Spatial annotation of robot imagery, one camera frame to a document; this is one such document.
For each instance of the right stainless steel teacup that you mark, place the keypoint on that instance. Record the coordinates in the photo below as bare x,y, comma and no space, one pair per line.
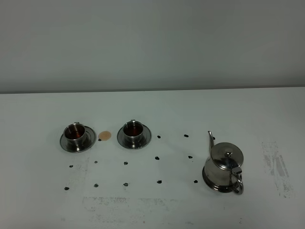
133,133

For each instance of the stainless steel teacup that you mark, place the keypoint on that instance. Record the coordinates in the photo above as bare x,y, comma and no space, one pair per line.
75,134
133,133

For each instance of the left stainless steel teacup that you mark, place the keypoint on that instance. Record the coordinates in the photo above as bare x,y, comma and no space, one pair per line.
75,134

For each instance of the left stainless steel saucer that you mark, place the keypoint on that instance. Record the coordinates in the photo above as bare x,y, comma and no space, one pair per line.
89,142

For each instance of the right stainless steel saucer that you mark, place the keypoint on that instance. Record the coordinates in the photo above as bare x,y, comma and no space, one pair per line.
146,138

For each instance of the stainless steel teapot saucer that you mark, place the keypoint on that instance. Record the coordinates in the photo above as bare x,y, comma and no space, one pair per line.
223,189

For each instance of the brown spilled tea puddle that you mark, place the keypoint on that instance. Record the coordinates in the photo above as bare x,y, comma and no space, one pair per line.
104,136

